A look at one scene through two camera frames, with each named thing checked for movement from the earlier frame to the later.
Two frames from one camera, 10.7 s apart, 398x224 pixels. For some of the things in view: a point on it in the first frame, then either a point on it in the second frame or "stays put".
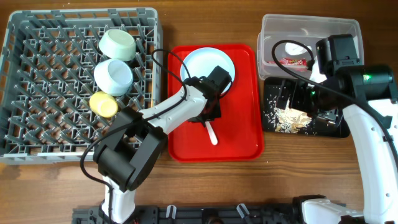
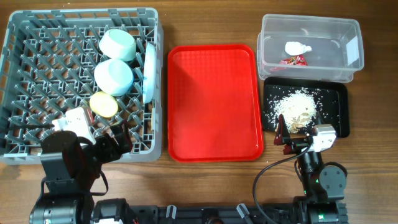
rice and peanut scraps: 286,120 stays put
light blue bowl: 113,76 stays put
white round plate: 201,62 -> 150,73
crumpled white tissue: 294,49 stays put
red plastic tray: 239,129 stays put
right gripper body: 311,99 -> 296,145
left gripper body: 216,112 -> 107,150
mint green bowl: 117,45 stays put
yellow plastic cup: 103,104 stays put
